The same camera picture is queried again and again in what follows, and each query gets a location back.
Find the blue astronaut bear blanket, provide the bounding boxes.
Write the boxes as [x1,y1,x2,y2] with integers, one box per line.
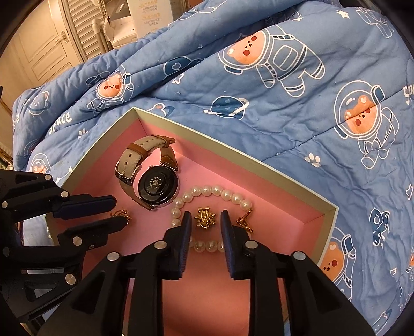
[13,0,414,336]

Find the pink-lined jewelry box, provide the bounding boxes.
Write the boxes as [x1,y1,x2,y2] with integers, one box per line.
[45,108,338,336]

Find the beige strap wristwatch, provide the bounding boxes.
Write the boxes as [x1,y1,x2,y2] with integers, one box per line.
[115,135,180,211]

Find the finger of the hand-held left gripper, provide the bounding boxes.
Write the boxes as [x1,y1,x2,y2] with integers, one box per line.
[19,216,127,288]
[0,170,117,223]

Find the small gold chain jewelry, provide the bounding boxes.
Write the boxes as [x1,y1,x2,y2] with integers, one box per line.
[110,209,132,225]

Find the white pearl bracelet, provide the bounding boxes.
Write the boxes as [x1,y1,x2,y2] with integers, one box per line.
[170,185,253,253]

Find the cream panelled door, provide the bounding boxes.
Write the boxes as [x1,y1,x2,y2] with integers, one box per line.
[0,0,76,97]

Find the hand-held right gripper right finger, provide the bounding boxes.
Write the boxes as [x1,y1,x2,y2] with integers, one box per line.
[220,209,380,336]

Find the tall white cardboard box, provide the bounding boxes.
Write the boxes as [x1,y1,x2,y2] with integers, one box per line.
[126,0,208,37]

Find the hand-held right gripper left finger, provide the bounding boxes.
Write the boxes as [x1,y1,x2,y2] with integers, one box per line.
[39,211,193,336]

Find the gold insect brooch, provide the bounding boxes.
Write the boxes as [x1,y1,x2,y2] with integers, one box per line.
[193,208,215,228]

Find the gold chain link jewelry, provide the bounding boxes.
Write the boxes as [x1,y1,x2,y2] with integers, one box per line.
[236,210,256,233]

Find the cream louvered closet door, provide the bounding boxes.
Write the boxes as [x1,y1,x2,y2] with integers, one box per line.
[61,0,109,62]

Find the white baby high chair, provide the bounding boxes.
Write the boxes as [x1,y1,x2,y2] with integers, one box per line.
[91,18,136,54]

